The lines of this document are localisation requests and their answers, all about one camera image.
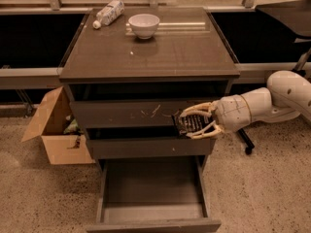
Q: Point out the grey drawer cabinet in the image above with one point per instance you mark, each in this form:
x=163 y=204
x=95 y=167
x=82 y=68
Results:
x=186 y=59

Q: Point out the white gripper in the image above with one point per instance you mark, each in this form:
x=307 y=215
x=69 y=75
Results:
x=230 y=113

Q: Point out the white ceramic bowl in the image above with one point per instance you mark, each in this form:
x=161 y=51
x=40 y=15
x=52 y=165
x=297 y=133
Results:
x=144 y=26

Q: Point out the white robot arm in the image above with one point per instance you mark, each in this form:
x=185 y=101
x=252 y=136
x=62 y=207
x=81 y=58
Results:
x=287 y=95

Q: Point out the grey top drawer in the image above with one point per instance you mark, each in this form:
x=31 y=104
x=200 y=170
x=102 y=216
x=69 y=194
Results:
x=128 y=113

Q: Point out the black rxbar chocolate wrapper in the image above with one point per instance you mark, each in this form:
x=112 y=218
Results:
x=192 y=124

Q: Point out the grey open bottom drawer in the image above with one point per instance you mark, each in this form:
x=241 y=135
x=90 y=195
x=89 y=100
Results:
x=153 y=195

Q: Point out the clear plastic water bottle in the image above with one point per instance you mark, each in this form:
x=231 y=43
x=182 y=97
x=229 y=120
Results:
x=108 y=14

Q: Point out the green trash in box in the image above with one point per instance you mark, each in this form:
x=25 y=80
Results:
x=72 y=126

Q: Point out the grey middle drawer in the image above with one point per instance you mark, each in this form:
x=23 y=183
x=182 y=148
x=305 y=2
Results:
x=156 y=147

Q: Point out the open cardboard box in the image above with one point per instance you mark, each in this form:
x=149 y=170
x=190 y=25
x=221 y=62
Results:
x=49 y=123

